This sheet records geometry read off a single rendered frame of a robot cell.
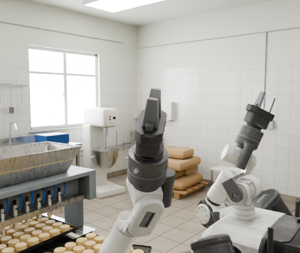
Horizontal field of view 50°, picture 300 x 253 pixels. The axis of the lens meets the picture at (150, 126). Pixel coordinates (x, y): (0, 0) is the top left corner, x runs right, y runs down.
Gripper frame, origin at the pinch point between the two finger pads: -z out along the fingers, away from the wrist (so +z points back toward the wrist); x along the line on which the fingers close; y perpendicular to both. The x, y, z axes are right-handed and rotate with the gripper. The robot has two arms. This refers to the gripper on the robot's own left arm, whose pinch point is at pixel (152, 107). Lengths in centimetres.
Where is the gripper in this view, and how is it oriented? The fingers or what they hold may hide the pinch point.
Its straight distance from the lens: 65.4
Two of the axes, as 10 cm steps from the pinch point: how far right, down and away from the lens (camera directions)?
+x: 1.4, -4.6, 8.7
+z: -0.8, 8.8, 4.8
